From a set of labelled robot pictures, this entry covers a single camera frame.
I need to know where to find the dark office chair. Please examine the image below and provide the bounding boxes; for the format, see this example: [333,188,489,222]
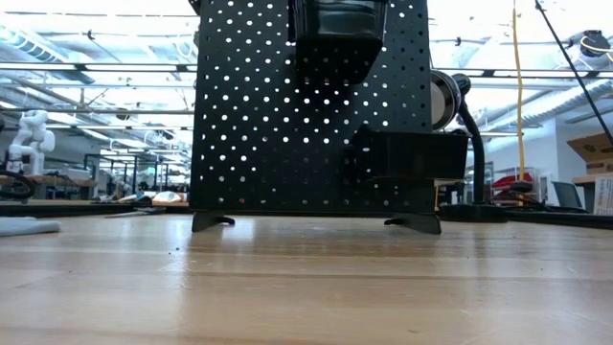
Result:
[550,180,589,213]

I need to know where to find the cardboard box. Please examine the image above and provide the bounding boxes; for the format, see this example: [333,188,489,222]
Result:
[567,132,613,176]

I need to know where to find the deep black pegboard bin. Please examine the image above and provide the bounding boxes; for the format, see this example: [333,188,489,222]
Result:
[289,0,389,87]

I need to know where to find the black metal pegboard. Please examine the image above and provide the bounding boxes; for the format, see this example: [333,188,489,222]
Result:
[189,0,443,236]

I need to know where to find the yellow cable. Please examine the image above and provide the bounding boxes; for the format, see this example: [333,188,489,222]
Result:
[511,0,527,183]

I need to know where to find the wooden bench under white robot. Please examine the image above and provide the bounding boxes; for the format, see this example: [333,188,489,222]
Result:
[0,174,97,200]

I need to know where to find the white paper sign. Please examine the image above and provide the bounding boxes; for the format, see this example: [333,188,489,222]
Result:
[593,177,613,217]

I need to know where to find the wide shallow black bin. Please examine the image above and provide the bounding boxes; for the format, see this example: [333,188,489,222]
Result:
[349,125,471,186]

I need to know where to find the black ceiling cord reel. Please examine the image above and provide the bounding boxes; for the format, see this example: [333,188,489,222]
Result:
[569,29,613,62]

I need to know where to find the striped grey blue work glove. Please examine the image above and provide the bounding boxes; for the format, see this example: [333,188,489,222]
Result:
[0,216,62,238]

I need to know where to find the black cable loop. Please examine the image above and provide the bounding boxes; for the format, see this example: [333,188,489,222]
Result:
[0,170,39,201]

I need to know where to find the red plastic crate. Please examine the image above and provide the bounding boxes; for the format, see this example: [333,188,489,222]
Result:
[492,172,534,193]

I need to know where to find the black aluminium table frame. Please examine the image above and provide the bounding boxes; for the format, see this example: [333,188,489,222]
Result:
[0,200,613,230]

